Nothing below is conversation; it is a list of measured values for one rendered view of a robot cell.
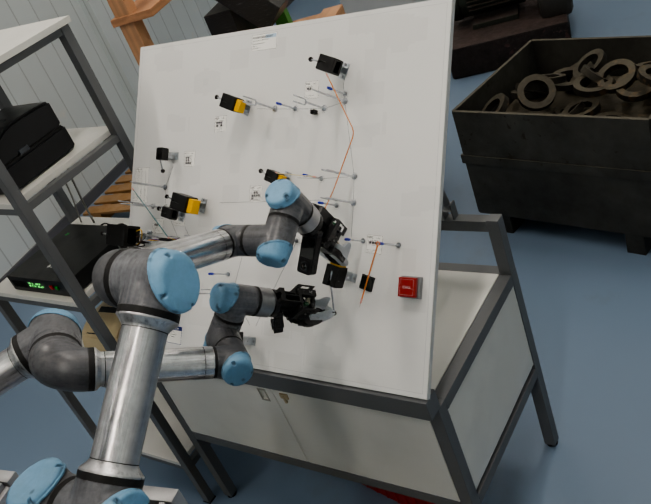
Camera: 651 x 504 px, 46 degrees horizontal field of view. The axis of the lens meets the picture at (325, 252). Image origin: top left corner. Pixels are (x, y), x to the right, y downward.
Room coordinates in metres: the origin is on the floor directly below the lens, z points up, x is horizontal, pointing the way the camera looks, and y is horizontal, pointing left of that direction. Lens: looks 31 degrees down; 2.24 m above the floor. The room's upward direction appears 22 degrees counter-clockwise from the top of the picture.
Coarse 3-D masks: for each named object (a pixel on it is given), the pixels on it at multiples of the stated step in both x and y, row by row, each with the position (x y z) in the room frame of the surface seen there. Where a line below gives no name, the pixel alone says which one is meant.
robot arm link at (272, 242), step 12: (276, 216) 1.54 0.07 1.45; (288, 216) 1.54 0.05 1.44; (252, 228) 1.56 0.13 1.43; (264, 228) 1.54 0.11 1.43; (276, 228) 1.52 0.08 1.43; (288, 228) 1.52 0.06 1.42; (252, 240) 1.53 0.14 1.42; (264, 240) 1.51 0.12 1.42; (276, 240) 1.49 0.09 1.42; (288, 240) 1.50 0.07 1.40; (252, 252) 1.54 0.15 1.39; (264, 252) 1.48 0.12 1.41; (276, 252) 1.48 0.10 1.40; (288, 252) 1.49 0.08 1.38; (264, 264) 1.51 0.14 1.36; (276, 264) 1.49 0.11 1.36
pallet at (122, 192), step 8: (128, 176) 5.79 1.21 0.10; (120, 184) 5.69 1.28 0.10; (128, 184) 5.62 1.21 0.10; (104, 192) 5.66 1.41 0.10; (112, 192) 5.62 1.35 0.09; (120, 192) 5.57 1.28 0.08; (128, 192) 5.62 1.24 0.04; (96, 200) 5.57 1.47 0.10; (104, 200) 5.50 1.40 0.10; (112, 200) 5.44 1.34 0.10; (128, 200) 5.34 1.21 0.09; (88, 208) 5.48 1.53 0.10; (96, 208) 5.42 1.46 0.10; (104, 208) 5.35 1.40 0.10; (112, 208) 5.30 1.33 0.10; (120, 208) 5.24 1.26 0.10; (128, 208) 5.18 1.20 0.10; (96, 216) 5.35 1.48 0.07; (104, 216) 5.34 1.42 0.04
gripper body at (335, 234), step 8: (320, 208) 1.65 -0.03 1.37; (328, 216) 1.66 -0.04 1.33; (320, 224) 1.61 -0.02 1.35; (328, 224) 1.66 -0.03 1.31; (336, 224) 1.65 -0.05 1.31; (312, 232) 1.60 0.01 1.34; (328, 232) 1.65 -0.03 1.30; (336, 232) 1.67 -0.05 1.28; (344, 232) 1.67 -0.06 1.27; (328, 240) 1.63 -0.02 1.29; (336, 240) 1.67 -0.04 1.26; (320, 248) 1.65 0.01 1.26
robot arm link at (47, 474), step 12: (36, 468) 1.10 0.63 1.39; (48, 468) 1.08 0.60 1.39; (60, 468) 1.07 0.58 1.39; (24, 480) 1.08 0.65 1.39; (36, 480) 1.06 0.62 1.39; (48, 480) 1.04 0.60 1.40; (60, 480) 1.05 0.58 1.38; (12, 492) 1.06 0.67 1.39; (24, 492) 1.05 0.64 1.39; (36, 492) 1.03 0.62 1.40; (48, 492) 1.03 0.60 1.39
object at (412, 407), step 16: (256, 384) 1.82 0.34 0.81; (272, 384) 1.77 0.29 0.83; (288, 384) 1.72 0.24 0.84; (304, 384) 1.68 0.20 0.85; (320, 384) 1.64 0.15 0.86; (336, 384) 1.61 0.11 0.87; (336, 400) 1.61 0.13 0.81; (352, 400) 1.57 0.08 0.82; (368, 400) 1.54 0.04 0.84; (384, 400) 1.50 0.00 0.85; (400, 400) 1.46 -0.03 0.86; (416, 400) 1.44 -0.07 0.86; (432, 400) 1.43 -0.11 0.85; (416, 416) 1.44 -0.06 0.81; (432, 416) 1.42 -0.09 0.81
